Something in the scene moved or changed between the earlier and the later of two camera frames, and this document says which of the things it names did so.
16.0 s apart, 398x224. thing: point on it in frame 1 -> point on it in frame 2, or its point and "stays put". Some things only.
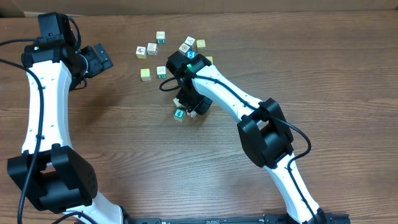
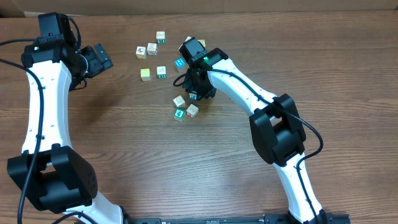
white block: x=193 y=114 stays put
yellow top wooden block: x=145 y=74 stays put
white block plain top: x=176 y=101 stays put
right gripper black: x=196 y=106 -> x=199 y=90
